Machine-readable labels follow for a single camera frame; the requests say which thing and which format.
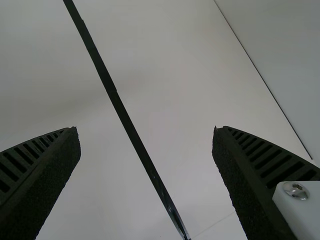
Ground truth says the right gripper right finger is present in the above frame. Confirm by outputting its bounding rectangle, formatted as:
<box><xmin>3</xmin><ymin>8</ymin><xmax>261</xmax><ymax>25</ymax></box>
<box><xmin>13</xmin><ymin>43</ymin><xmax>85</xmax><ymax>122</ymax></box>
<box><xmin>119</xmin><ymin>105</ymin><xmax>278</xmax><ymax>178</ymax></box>
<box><xmin>211</xmin><ymin>124</ymin><xmax>320</xmax><ymax>240</ymax></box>

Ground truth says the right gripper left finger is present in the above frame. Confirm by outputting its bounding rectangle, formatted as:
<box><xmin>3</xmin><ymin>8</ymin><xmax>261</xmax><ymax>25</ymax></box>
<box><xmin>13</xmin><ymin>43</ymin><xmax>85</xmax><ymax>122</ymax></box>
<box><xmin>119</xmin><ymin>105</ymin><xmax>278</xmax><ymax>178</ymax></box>
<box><xmin>0</xmin><ymin>126</ymin><xmax>82</xmax><ymax>240</ymax></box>

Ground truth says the black strip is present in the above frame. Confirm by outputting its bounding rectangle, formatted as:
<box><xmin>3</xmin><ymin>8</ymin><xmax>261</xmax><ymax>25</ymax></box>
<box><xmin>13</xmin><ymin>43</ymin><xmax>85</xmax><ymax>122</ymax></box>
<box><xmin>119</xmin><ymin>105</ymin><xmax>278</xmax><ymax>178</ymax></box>
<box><xmin>62</xmin><ymin>0</ymin><xmax>192</xmax><ymax>240</ymax></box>

